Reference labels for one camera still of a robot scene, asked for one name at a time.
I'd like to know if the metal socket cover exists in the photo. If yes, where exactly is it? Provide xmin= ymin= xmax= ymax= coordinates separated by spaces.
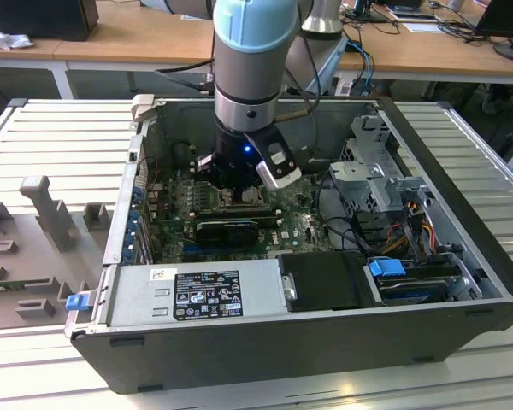
xmin=217 ymin=186 xmax=267 ymax=208

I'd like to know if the CPU socket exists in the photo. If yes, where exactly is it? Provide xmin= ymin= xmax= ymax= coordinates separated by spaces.
xmin=214 ymin=184 xmax=269 ymax=211

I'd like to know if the black cylindrical component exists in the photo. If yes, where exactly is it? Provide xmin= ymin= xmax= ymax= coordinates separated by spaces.
xmin=173 ymin=143 xmax=193 ymax=167

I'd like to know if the black graphics card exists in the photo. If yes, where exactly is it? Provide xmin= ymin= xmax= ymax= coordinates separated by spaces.
xmin=194 ymin=220 xmax=262 ymax=249

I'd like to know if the green motherboard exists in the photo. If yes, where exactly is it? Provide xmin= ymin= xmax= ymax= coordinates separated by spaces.
xmin=147 ymin=160 xmax=341 ymax=265

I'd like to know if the metal drive cage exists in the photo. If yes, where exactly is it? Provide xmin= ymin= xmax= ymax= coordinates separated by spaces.
xmin=327 ymin=113 xmax=438 ymax=217

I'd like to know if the silver metal latch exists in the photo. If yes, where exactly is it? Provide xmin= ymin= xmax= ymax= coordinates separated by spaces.
xmin=281 ymin=275 xmax=298 ymax=302

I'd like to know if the pale blue teach pendant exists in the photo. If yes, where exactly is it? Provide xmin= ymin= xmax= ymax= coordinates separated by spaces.
xmin=310 ymin=37 xmax=350 ymax=93

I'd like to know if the wooden desk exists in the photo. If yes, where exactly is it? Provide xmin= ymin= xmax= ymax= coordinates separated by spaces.
xmin=0 ymin=0 xmax=513 ymax=102

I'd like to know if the black plastic shroud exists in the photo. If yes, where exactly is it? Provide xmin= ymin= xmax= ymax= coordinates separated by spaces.
xmin=277 ymin=250 xmax=386 ymax=312

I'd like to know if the grey power supply unit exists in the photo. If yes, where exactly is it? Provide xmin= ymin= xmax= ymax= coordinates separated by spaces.
xmin=91 ymin=258 xmax=292 ymax=330

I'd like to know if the blue disk carrier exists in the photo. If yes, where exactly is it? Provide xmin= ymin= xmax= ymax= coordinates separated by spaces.
xmin=367 ymin=257 xmax=407 ymax=287

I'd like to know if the black PC case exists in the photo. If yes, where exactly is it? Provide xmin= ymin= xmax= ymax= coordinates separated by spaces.
xmin=63 ymin=94 xmax=513 ymax=396

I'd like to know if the blue plastic latch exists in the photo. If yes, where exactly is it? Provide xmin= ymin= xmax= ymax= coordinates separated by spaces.
xmin=66 ymin=293 xmax=89 ymax=312

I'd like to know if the grey parts rack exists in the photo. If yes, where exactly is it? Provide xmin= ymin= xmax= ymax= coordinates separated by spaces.
xmin=0 ymin=174 xmax=117 ymax=332

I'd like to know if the hard disk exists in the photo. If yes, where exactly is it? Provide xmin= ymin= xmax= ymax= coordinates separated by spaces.
xmin=375 ymin=276 xmax=454 ymax=305

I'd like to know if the white paper sheet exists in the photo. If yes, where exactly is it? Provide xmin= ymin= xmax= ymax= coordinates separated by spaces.
xmin=401 ymin=19 xmax=444 ymax=34

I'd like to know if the black box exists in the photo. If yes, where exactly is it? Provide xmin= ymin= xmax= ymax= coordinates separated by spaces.
xmin=0 ymin=0 xmax=100 ymax=43

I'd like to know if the crumpled white paper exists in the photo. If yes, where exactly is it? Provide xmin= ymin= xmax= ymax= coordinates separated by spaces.
xmin=0 ymin=23 xmax=35 ymax=51

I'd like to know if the green RAM stick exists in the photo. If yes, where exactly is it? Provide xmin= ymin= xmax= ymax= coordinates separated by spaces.
xmin=0 ymin=279 xmax=29 ymax=296

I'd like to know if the metal disk bay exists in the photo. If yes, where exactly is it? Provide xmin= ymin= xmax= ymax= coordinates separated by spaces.
xmin=362 ymin=249 xmax=485 ymax=308

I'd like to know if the black monitor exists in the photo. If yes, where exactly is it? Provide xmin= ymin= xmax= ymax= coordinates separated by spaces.
xmin=473 ymin=0 xmax=513 ymax=64

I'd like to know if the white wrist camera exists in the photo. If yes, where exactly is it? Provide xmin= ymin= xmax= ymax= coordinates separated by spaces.
xmin=244 ymin=132 xmax=303 ymax=191

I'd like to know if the copper coloured cable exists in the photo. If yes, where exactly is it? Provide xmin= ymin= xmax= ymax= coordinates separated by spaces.
xmin=275 ymin=85 xmax=321 ymax=123

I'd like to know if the black cable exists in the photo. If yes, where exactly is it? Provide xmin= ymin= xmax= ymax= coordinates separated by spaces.
xmin=314 ymin=168 xmax=369 ymax=257

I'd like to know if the grey case latch handle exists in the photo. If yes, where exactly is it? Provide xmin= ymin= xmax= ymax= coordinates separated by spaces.
xmin=130 ymin=94 xmax=156 ymax=129

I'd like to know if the yellow red wire bundle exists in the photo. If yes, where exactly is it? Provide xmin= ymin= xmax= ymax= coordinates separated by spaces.
xmin=382 ymin=213 xmax=439 ymax=257

